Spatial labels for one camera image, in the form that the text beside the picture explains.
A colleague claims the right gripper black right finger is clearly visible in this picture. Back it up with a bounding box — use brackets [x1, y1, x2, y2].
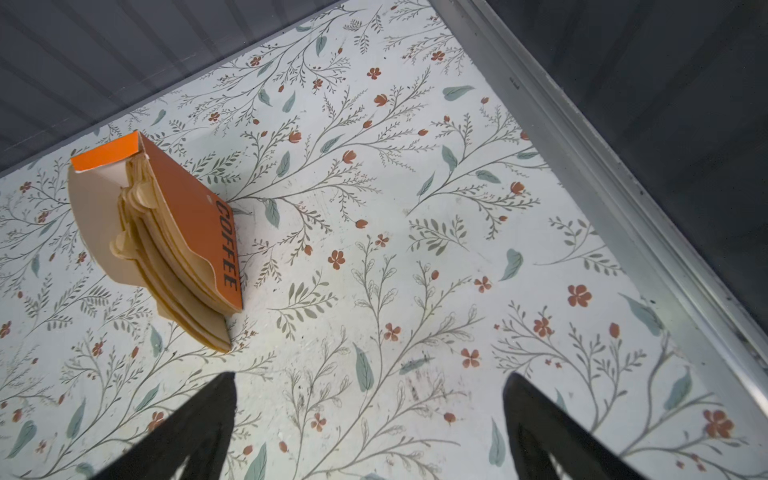
[503, 373, 642, 480]

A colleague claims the floral table mat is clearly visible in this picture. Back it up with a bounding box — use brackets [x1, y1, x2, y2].
[1, 1, 767, 479]

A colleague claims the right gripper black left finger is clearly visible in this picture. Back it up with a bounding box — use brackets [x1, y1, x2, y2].
[94, 372, 237, 479]

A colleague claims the orange coffee filter holder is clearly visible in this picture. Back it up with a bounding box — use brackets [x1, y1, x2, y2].
[68, 131, 243, 353]

